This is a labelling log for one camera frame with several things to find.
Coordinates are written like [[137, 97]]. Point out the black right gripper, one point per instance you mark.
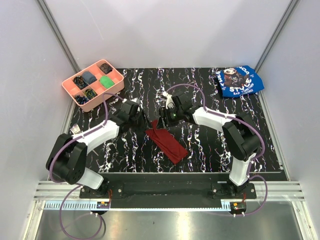
[[162, 123]]

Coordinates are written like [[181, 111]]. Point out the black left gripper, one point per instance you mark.
[[145, 124]]

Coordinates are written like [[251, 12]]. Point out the red cloth napkin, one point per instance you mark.
[[167, 143]]

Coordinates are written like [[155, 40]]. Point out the silver metal fork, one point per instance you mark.
[[75, 129]]

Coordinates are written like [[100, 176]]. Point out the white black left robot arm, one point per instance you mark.
[[68, 158]]

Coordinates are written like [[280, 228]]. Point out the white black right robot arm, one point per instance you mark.
[[242, 139]]

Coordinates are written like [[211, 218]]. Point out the green rolled sock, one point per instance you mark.
[[106, 82]]

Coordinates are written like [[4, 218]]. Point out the black yellow rolled sock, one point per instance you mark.
[[90, 94]]

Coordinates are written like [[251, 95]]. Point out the dark brown rolled sock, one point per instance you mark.
[[106, 68]]

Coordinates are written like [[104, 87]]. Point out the pink compartment organizer box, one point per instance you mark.
[[102, 93]]

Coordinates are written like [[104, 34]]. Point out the dark blue rolled sock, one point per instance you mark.
[[81, 100]]

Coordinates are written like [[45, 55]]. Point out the grey blue rolled sock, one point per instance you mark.
[[88, 77]]

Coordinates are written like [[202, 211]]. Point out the black patterned rolled sock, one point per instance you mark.
[[79, 82]]

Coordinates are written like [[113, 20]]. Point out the blue printed folded shirt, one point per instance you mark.
[[238, 81]]

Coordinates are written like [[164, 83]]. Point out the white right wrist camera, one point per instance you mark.
[[169, 103]]

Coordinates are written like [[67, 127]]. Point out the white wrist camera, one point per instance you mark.
[[169, 103], [136, 100]]

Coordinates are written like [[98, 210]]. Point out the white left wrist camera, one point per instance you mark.
[[136, 100]]

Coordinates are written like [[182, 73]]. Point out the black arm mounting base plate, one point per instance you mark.
[[168, 190]]

